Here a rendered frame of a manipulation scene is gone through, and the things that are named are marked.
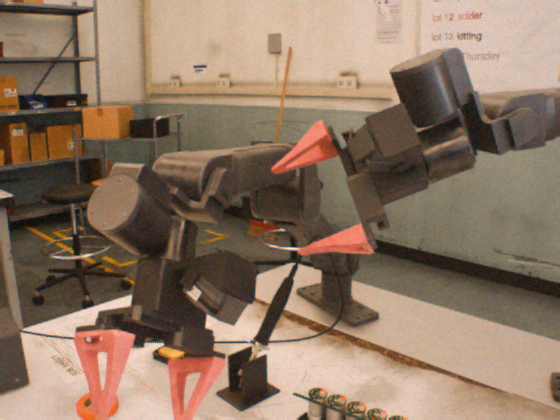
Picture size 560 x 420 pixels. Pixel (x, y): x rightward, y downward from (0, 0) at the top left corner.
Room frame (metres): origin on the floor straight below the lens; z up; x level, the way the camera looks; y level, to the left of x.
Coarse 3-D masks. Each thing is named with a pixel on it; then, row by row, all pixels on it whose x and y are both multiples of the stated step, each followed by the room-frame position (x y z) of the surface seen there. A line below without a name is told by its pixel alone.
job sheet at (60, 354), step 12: (96, 312) 0.93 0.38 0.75; (60, 324) 0.88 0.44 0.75; (72, 324) 0.88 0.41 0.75; (84, 324) 0.88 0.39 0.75; (24, 336) 0.82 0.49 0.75; (36, 336) 0.82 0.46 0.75; (72, 336) 0.83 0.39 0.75; (36, 348) 0.78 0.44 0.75; (48, 348) 0.78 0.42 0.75; (60, 348) 0.78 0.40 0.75; (72, 348) 0.79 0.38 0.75; (132, 348) 0.79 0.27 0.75; (144, 348) 0.80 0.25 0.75; (48, 360) 0.74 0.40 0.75; (60, 360) 0.74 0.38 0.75; (72, 360) 0.75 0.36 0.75; (60, 372) 0.71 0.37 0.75; (72, 372) 0.71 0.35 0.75
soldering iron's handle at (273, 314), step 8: (288, 280) 0.72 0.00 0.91; (280, 288) 0.71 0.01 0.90; (288, 288) 0.71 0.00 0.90; (280, 296) 0.70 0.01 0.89; (288, 296) 0.71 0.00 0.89; (272, 304) 0.70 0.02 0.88; (280, 304) 0.70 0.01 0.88; (272, 312) 0.69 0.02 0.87; (280, 312) 0.70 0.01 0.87; (264, 320) 0.69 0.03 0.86; (272, 320) 0.69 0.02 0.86; (264, 328) 0.68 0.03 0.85; (272, 328) 0.69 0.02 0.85; (256, 336) 0.68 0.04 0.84; (264, 336) 0.68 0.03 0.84; (264, 344) 0.67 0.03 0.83
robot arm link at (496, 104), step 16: (480, 96) 0.57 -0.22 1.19; (496, 96) 0.54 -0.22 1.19; (512, 96) 0.52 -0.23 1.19; (528, 96) 0.52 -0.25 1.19; (544, 96) 0.53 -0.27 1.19; (496, 112) 0.52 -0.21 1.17; (544, 112) 0.53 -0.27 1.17; (544, 128) 0.53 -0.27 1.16; (528, 144) 0.52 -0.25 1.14; (544, 144) 0.53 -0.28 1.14
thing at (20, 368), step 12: (0, 312) 0.72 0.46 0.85; (0, 324) 0.68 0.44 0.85; (12, 324) 0.68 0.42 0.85; (0, 336) 0.64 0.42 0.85; (12, 336) 0.65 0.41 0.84; (0, 348) 0.64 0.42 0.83; (12, 348) 0.65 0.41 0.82; (0, 360) 0.64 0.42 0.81; (12, 360) 0.65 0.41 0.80; (24, 360) 0.66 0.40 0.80; (0, 372) 0.64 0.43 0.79; (12, 372) 0.65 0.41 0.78; (24, 372) 0.66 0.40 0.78; (0, 384) 0.63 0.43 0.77; (12, 384) 0.64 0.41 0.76; (24, 384) 0.65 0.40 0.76
